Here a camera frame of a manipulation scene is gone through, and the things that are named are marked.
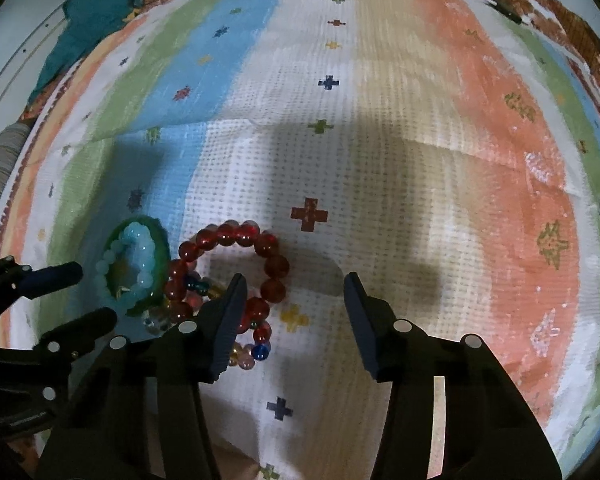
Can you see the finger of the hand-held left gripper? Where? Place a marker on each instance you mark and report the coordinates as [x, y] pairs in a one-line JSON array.
[[55, 277], [82, 327]]

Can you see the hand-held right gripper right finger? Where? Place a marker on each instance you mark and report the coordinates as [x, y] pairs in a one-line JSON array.
[[364, 327]]

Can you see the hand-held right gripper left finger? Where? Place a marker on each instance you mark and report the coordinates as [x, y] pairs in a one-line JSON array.
[[228, 327]]

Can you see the green bangle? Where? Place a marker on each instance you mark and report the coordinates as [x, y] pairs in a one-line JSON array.
[[163, 254]]

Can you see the grey striped cushion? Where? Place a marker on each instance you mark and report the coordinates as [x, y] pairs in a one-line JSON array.
[[0, 165]]

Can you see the striped pastel blanket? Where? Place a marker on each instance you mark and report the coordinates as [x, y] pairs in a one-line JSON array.
[[380, 110]]

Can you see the white patterned sheet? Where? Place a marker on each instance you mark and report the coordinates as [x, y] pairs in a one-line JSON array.
[[10, 60]]

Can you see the teal cloth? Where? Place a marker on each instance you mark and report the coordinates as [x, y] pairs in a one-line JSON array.
[[95, 15]]

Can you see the small black object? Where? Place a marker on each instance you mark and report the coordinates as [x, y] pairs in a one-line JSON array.
[[507, 8]]

